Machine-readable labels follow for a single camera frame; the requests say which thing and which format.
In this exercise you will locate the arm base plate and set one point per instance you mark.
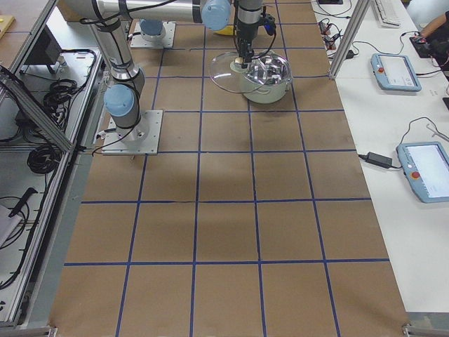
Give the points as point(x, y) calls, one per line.
point(137, 42)
point(143, 139)

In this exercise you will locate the glass pot lid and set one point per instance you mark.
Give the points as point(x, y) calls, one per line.
point(226, 72)

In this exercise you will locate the pale green steel pot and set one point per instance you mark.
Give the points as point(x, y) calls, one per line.
point(267, 79)

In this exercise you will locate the blue teach pendant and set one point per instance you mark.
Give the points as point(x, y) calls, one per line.
point(394, 73)
point(425, 166)

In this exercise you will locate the yellow corn cob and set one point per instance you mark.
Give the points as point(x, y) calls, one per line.
point(226, 31)

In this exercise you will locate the far blue teach pendant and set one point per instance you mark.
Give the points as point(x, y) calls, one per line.
point(394, 73)

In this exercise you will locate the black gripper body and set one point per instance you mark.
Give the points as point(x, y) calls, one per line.
point(244, 31)

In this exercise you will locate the white keyboard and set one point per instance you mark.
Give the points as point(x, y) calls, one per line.
point(386, 14)

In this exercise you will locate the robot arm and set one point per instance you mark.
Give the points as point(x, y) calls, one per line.
point(197, 115)
point(152, 29)

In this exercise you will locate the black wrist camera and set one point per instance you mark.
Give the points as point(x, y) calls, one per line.
point(269, 24)

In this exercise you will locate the black power adapter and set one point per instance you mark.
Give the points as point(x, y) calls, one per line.
point(379, 160)

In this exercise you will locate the aluminium frame post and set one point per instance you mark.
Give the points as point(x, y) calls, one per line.
point(350, 32)

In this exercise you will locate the near blue teach pendant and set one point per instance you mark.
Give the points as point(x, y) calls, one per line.
point(425, 166)

